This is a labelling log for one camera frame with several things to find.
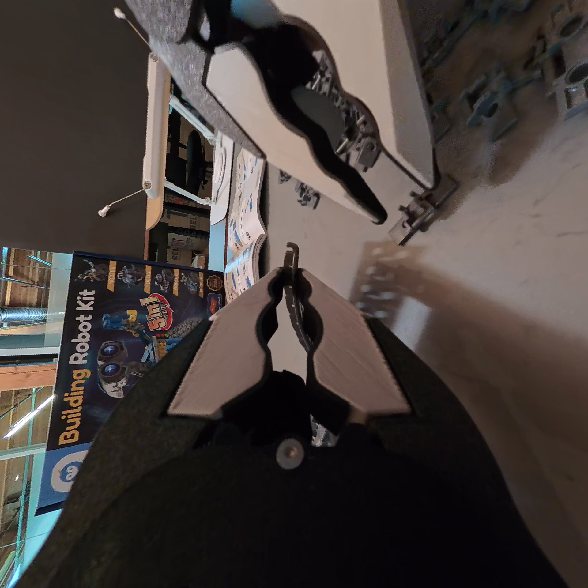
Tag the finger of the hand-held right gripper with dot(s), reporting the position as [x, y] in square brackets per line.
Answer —
[367, 55]
[248, 101]

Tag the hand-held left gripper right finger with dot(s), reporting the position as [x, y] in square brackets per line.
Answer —
[353, 363]

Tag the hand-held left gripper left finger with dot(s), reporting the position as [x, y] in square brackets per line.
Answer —
[220, 363]

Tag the grey track link piece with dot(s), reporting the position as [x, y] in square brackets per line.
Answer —
[413, 218]

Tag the pile of grey track links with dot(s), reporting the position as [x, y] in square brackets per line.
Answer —
[569, 87]

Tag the grey desk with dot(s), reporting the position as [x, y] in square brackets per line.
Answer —
[505, 275]

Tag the white book stand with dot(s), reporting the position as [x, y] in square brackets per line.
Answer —
[154, 138]

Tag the instruction booklet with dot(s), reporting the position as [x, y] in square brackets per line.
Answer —
[243, 220]

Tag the robot kit box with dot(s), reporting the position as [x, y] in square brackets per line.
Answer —
[92, 367]

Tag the black partition panel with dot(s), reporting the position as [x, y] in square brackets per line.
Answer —
[55, 115]

